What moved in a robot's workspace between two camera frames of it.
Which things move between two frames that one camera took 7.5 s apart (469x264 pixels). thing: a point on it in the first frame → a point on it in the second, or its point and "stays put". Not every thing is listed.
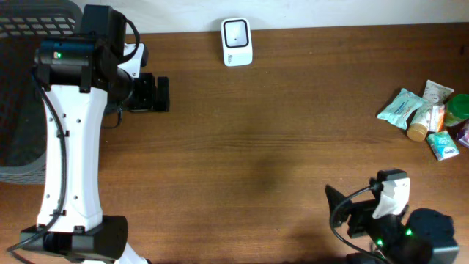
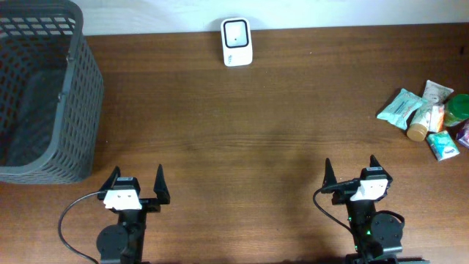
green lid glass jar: (456, 109) stays put
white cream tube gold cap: (434, 93) stays put
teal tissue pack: (442, 144) stays put
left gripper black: (147, 97) → (160, 186)
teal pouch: (401, 108) stays put
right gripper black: (360, 210) → (344, 191)
